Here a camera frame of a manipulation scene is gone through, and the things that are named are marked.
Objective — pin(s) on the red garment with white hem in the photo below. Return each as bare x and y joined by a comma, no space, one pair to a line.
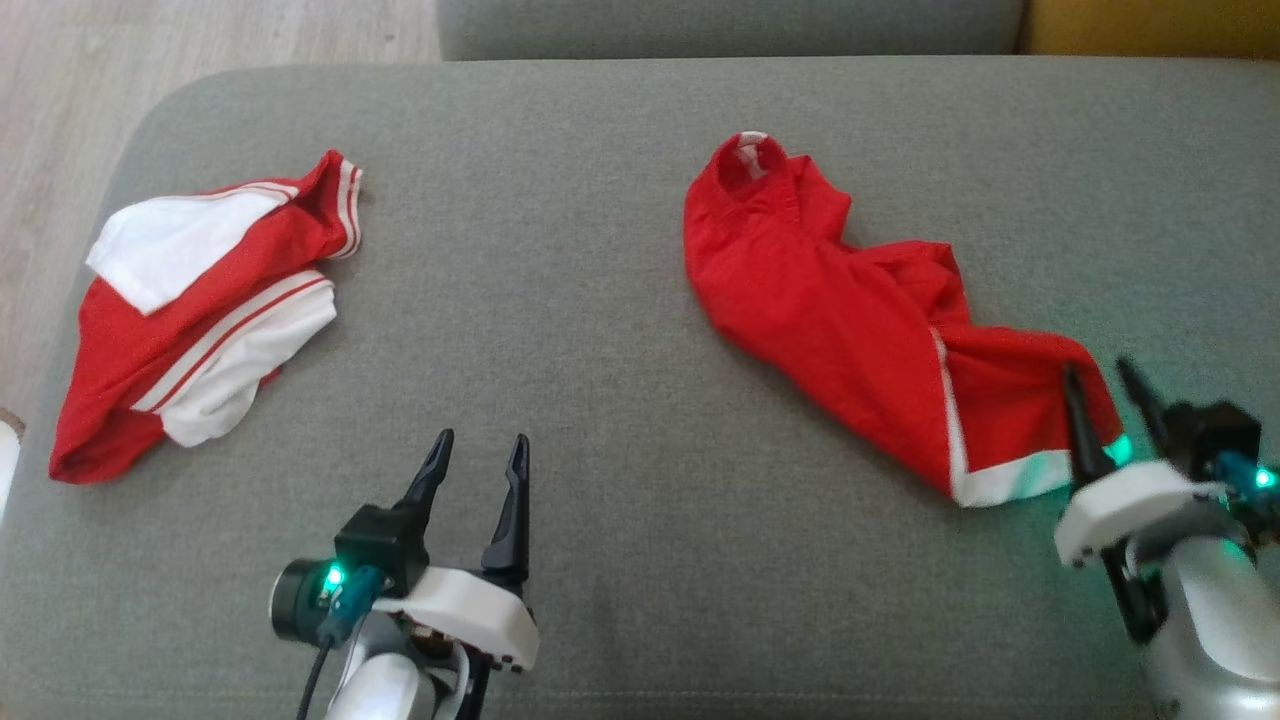
830,300

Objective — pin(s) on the grey fabric sofa seat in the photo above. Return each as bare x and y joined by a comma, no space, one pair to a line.
600,300

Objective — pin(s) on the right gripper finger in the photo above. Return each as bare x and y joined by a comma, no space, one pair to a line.
1085,450
1148,415

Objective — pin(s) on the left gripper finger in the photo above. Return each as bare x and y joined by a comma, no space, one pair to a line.
512,530
432,475

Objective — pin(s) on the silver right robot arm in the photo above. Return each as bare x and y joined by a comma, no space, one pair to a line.
1210,620

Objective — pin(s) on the white laundry basket brown rim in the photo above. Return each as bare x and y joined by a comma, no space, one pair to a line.
8,470

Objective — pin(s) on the grey sofa back cushion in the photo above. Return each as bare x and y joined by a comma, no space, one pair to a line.
700,25

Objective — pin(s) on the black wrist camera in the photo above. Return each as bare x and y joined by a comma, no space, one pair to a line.
375,545
1210,430

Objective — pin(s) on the large yellow upholstered cushion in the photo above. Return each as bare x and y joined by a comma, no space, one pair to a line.
1150,25

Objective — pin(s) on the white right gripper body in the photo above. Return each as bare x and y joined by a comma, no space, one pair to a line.
1130,500

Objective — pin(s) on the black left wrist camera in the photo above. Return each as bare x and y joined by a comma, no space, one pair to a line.
375,545

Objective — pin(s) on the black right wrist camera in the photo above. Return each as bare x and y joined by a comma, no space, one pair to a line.
1210,430

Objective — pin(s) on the red and white striped t-shirt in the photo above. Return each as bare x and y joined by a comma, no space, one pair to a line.
130,340

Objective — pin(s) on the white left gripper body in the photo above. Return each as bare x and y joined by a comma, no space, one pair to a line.
470,610

